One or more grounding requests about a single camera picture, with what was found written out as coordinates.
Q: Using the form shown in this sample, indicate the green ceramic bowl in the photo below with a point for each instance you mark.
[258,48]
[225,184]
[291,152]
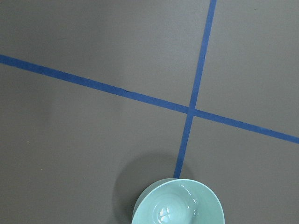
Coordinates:
[178,201]

